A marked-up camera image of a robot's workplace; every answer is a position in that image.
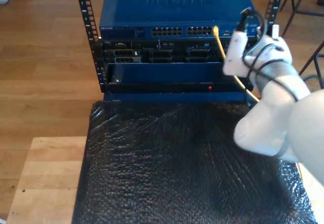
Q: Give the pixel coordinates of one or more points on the black rack server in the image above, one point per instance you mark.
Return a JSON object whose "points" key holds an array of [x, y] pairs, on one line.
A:
{"points": [[177, 54]]}

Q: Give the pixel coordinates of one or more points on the black bubble wrap mat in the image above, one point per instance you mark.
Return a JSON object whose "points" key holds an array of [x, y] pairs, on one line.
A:
{"points": [[164, 170]]}

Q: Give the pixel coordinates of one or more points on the black metal stool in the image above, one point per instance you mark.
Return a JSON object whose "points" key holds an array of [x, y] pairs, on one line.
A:
{"points": [[303, 13]]}

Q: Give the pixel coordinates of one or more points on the blue network switch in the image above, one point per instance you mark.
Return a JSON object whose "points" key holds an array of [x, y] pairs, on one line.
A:
{"points": [[177, 8]]}

